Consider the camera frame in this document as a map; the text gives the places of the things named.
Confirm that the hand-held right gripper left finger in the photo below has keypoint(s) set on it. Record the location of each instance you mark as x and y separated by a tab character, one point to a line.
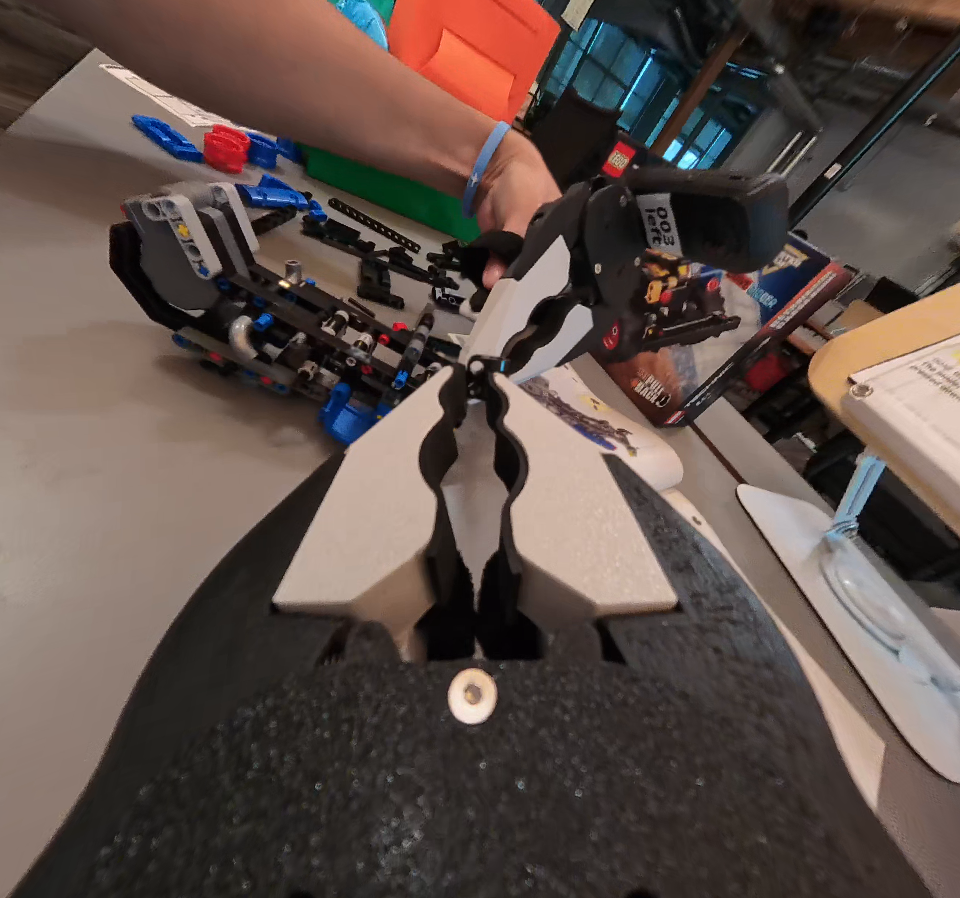
360	531

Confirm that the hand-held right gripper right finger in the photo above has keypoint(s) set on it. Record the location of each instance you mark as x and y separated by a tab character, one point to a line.
592	546

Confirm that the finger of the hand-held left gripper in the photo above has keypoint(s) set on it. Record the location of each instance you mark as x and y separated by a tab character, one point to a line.
525	279
574	324

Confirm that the small black lego connector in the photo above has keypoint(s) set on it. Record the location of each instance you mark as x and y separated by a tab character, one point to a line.
478	372

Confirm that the person's left forearm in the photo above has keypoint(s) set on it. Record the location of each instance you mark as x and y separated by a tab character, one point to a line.
225	36

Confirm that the lego instruction booklet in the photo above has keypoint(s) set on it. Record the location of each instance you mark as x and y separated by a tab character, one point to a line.
600	418

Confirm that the pile of black lego parts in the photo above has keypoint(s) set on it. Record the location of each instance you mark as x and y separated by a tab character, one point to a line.
382	276

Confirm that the lego set box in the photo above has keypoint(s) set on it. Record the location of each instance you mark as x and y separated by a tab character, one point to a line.
750	343

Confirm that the long black lego beam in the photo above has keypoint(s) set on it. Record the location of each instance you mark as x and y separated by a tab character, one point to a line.
375	226

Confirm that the partly built lego vehicle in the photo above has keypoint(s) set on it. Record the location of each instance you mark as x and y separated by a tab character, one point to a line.
225	298

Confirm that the red lego wheel hubs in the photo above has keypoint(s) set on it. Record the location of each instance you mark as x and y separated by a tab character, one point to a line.
225	148

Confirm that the long blue lego panel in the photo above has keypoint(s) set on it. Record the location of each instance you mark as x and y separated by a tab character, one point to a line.
166	137

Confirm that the person's left hand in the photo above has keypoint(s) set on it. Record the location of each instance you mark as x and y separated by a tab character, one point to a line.
517	186

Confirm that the blue wristband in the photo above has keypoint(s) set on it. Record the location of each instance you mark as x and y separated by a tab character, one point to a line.
480	163

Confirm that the black office chair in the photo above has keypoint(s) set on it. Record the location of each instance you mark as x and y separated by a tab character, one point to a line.
577	126

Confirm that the green plastic bin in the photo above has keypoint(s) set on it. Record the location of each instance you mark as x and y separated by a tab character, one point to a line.
382	190

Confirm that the wooden document board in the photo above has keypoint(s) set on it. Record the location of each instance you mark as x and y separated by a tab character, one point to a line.
862	343

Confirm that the white stand base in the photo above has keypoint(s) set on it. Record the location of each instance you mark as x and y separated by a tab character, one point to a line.
840	613

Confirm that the orange plastic bin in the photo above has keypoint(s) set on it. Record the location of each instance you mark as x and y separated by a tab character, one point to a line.
465	28

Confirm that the laminated instruction sheet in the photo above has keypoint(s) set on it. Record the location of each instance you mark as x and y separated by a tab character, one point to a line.
915	403

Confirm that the white paper sheet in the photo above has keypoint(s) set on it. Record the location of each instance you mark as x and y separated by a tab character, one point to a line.
154	94

